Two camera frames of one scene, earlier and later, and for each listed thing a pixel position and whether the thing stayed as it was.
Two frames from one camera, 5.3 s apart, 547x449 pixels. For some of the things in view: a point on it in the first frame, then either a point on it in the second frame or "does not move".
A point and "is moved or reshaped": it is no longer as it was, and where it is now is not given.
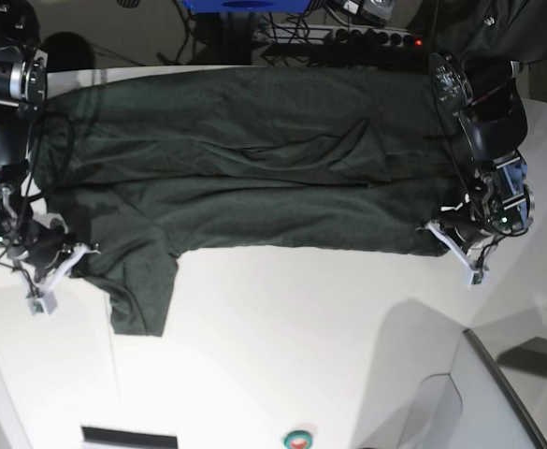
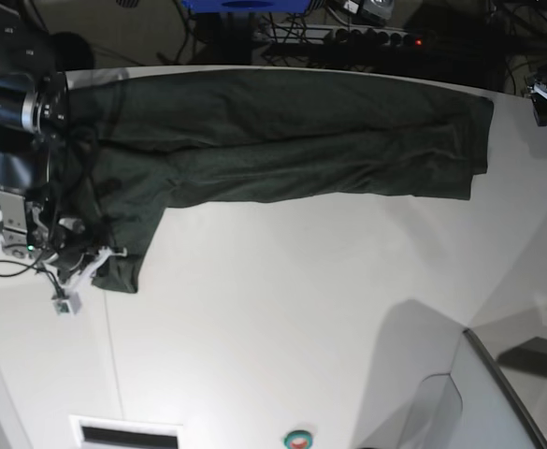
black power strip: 370,37 does not move
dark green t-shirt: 136,166 is moved or reshaped
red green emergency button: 297,439 does not move
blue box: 248,6 does not move
